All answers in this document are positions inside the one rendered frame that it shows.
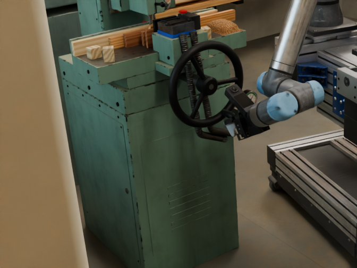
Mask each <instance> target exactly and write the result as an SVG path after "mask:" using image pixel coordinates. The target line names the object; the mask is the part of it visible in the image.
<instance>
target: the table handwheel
mask: <svg viewBox="0 0 357 268"><path fill-rule="evenodd" d="M208 49H215V50H218V51H221V52H223V53H224V54H226V55H227V56H228V57H229V59H230V60H231V62H232V64H233V67H234V71H235V77H233V78H228V79H223V80H216V79H215V78H213V77H211V76H208V75H205V74H204V73H203V71H202V70H201V68H200V66H199V64H198V62H197V60H196V58H195V57H194V56H195V55H196V54H198V53H200V52H202V51H205V50H208ZM189 60H191V62H192V64H193V66H194V67H195V69H196V71H197V73H198V75H196V74H194V73H193V84H194V86H196V88H197V90H198V91H199V92H200V95H199V98H198V100H197V102H196V104H195V107H194V109H193V111H192V113H191V115H190V116H188V115H187V114H185V113H184V112H183V110H182V109H181V107H180V104H179V101H178V98H177V84H178V80H179V79H180V80H183V81H185V82H187V79H186V74H185V73H181V72H182V70H183V68H184V67H185V65H186V64H187V62H188V61H189ZM232 82H234V83H235V84H237V85H238V86H239V87H240V88H241V89H242V87H243V68H242V64H241V61H240V59H239V57H238V55H237V54H236V53H235V51H234V50H233V49H232V48H231V47H229V46H228V45H226V44H224V43H222V42H219V41H214V40H209V41H203V42H200V43H198V44H195V45H194V46H192V47H190V48H189V49H188V50H187V51H186V52H184V53H183V54H182V56H181V57H180V58H179V59H178V61H177V62H176V64H175V66H174V68H173V70H172V73H171V76H170V79H169V84H168V98H169V103H170V105H171V108H172V110H173V112H174V114H175V115H176V116H177V118H178V119H179V120H180V121H182V122H183V123H184V124H186V125H189V126H191V127H195V128H206V127H210V126H212V125H215V124H217V123H219V122H220V121H222V120H223V119H225V118H226V117H225V116H224V115H222V114H221V111H222V110H228V111H232V110H233V108H234V107H235V106H234V105H233V103H232V102H231V101H230V100H229V101H228V103H227V104H226V105H225V107H224V108H223V109H222V110H221V111H220V112H219V113H217V114H216V115H214V116H212V117H210V118H207V119H202V120H199V119H195V116H196V114H197V112H198V109H199V107H200V105H201V103H202V101H203V99H204V97H205V95H212V94H214V93H215V92H216V90H217V88H218V86H219V85H223V84H226V83H232Z"/></svg>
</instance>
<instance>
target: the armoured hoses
mask: <svg viewBox="0 0 357 268"><path fill-rule="evenodd" d="M189 35H190V37H191V43H192V44H191V45H192V46H194V45H195V44H198V34H197V31H191V32H189ZM179 38H180V42H181V43H180V44H181V50H182V54H183V53H184V52H186V51H187V50H188V43H187V42H188V40H187V36H186V33H182V34H180V35H179ZM194 57H195V59H196V60H197V62H198V64H199V66H200V68H201V70H202V71H203V73H204V70H203V65H202V59H201V54H200V53H198V54H196V55H195V56H194ZM184 68H185V74H186V79H187V85H188V91H189V96H190V103H191V109H192V111H193V109H194V107H195V105H196V102H197V96H196V89H195V86H194V84H193V72H192V66H191V61H190V60H189V61H188V62H187V64H186V65H185V67H184ZM202 103H203V108H204V113H205V118H206V119H207V118H210V117H212V113H211V108H210V102H209V96H208V95H205V97H204V99H203V101H202ZM195 119H199V120H200V114H199V110H198V112H197V114H196V116H195ZM207 128H208V130H209V132H204V131H203V130H202V128H195V132H196V134H197V136H198V137H200V138H203V139H209V140H214V141H220V142H223V143H225V142H227V140H228V137H227V136H230V137H232V136H231V134H230V132H229V131H228V129H223V128H216V127H214V125H212V126H210V127H207Z"/></svg>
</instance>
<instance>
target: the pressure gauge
mask: <svg viewBox="0 0 357 268"><path fill-rule="evenodd" d="M244 93H245V94H246V95H247V96H248V97H249V98H250V99H252V101H253V102H254V103H256V102H257V99H258V96H257V94H256V92H254V91H251V90H248V89H247V90H245V91H244Z"/></svg>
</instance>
